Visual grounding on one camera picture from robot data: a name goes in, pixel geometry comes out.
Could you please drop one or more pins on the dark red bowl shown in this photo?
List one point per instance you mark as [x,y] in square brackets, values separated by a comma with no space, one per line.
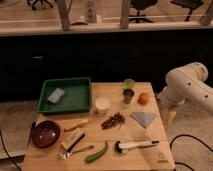
[45,134]

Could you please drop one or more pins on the orange fruit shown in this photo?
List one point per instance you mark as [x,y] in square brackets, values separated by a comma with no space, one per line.
[143,98]

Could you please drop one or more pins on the yellow banana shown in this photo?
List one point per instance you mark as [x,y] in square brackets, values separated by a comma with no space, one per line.
[76,124]

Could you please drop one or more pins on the grey sponge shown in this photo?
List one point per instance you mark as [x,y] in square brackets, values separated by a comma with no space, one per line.
[56,95]

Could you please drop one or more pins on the grey folded cloth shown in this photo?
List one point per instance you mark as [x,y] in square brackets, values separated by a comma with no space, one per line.
[143,118]

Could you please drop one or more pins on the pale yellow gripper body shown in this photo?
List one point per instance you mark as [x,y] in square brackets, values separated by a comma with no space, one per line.
[167,116]

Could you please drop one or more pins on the white handled dish brush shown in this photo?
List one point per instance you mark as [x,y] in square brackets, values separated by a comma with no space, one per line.
[122,147]

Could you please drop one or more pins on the green plastic cup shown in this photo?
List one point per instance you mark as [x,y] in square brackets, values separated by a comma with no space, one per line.
[129,83]

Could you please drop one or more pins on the black office chair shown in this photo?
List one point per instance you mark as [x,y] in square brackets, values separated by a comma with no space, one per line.
[141,5]

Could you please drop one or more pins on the white black scrub brush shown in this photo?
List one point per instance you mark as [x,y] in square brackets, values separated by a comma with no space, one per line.
[72,139]

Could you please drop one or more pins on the green plastic tray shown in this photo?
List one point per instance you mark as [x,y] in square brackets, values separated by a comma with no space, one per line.
[77,98]

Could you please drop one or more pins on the bunch of dark grapes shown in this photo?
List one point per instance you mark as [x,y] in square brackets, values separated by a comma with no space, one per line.
[116,120]

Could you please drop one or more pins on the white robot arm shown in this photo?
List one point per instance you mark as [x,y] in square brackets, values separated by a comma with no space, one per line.
[185,83]

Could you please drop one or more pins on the green cucumber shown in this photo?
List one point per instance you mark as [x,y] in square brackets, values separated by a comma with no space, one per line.
[93,157]

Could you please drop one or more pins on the white paper cup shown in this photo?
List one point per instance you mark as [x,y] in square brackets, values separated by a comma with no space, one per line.
[102,105]

